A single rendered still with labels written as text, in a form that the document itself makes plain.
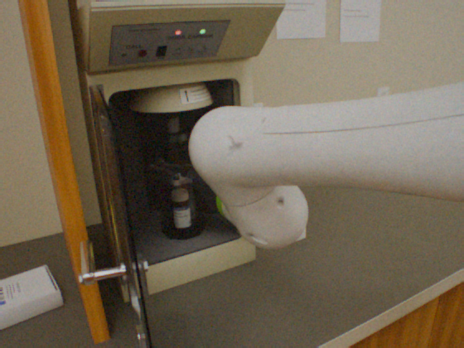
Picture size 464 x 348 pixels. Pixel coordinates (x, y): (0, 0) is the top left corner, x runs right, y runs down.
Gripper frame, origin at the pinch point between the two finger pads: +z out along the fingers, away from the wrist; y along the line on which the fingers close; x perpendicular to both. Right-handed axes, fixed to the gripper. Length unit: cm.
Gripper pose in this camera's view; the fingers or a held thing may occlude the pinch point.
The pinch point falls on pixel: (176, 156)
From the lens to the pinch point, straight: 87.4
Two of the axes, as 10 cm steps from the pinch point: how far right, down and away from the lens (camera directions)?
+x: 0.4, 9.3, 3.5
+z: -5.2, -2.8, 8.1
